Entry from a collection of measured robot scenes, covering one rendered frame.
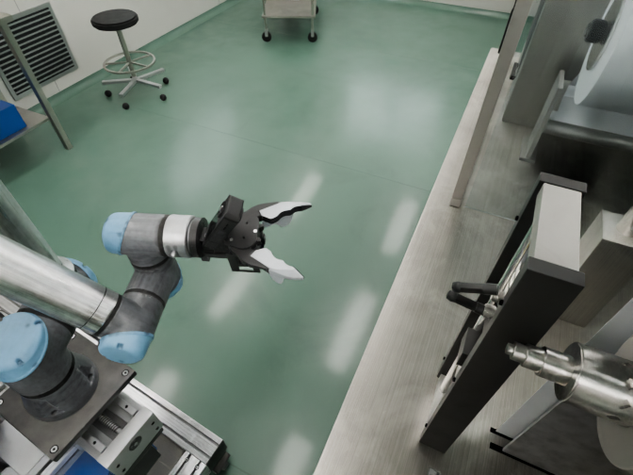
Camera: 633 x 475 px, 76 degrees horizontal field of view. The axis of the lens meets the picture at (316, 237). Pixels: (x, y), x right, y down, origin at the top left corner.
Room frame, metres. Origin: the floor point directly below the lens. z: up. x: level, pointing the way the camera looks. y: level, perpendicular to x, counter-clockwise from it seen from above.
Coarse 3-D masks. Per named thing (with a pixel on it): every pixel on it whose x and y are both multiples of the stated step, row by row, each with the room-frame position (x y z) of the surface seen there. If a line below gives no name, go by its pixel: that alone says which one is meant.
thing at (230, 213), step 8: (232, 200) 0.46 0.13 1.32; (240, 200) 0.46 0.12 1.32; (224, 208) 0.44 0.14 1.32; (232, 208) 0.44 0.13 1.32; (240, 208) 0.45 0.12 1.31; (216, 216) 0.47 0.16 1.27; (224, 216) 0.43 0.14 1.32; (232, 216) 0.43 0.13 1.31; (240, 216) 0.44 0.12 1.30; (208, 224) 0.49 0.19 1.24; (216, 224) 0.44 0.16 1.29; (224, 224) 0.43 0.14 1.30; (232, 224) 0.43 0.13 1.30; (208, 232) 0.46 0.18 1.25; (216, 232) 0.43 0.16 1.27; (224, 232) 0.43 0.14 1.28; (208, 240) 0.44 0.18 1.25; (216, 240) 0.44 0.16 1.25; (216, 248) 0.44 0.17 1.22
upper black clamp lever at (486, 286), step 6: (456, 282) 0.27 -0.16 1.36; (462, 282) 0.27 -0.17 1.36; (456, 288) 0.26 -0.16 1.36; (462, 288) 0.26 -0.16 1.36; (468, 288) 0.26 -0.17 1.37; (474, 288) 0.26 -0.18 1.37; (480, 288) 0.26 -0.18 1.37; (486, 288) 0.25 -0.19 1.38; (492, 288) 0.25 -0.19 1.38; (498, 288) 0.25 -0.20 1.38; (486, 294) 0.25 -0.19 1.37; (492, 294) 0.25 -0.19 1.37; (498, 294) 0.25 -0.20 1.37
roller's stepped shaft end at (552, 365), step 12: (516, 348) 0.20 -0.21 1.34; (528, 348) 0.20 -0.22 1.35; (540, 348) 0.20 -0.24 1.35; (516, 360) 0.19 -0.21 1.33; (528, 360) 0.19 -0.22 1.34; (540, 360) 0.19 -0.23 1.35; (552, 360) 0.18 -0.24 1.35; (564, 360) 0.18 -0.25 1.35; (540, 372) 0.18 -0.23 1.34; (552, 372) 0.17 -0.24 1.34; (564, 372) 0.17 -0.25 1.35; (564, 384) 0.17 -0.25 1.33
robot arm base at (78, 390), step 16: (80, 368) 0.39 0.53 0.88; (96, 368) 0.41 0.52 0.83; (64, 384) 0.34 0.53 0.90; (80, 384) 0.36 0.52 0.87; (96, 384) 0.38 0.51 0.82; (32, 400) 0.31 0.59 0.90; (48, 400) 0.32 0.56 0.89; (64, 400) 0.32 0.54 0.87; (80, 400) 0.33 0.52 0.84; (48, 416) 0.30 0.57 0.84; (64, 416) 0.30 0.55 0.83
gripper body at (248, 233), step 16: (192, 224) 0.47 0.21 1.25; (240, 224) 0.48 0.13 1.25; (256, 224) 0.48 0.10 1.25; (192, 240) 0.45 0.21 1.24; (224, 240) 0.45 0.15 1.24; (240, 240) 0.44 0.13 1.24; (256, 240) 0.45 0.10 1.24; (192, 256) 0.44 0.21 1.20; (208, 256) 0.46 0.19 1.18; (224, 256) 0.46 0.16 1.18
